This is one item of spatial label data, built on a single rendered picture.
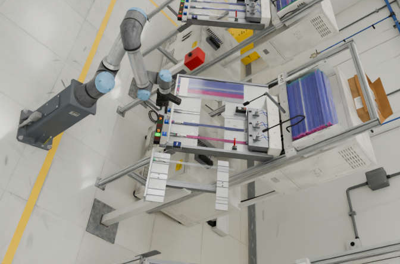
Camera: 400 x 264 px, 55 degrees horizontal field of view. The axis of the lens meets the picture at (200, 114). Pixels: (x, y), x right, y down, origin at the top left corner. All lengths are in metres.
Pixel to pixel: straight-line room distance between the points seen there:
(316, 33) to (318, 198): 1.62
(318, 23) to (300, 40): 0.22
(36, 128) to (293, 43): 2.36
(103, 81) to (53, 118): 0.44
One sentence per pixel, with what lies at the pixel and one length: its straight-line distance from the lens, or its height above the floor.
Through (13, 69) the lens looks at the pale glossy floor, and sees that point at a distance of 3.03.
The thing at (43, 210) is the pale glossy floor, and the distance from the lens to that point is 2.73.
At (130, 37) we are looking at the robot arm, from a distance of 2.07.
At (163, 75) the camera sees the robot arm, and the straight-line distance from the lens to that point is 2.34.
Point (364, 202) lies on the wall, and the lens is 3.91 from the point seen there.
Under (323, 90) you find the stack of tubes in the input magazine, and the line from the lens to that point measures 2.65.
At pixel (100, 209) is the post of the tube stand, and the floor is 0.01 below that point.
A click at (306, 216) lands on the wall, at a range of 4.10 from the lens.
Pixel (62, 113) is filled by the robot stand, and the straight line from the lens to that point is 2.51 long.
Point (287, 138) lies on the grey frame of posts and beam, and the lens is 2.59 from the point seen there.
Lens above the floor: 2.27
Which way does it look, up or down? 31 degrees down
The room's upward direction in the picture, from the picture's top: 62 degrees clockwise
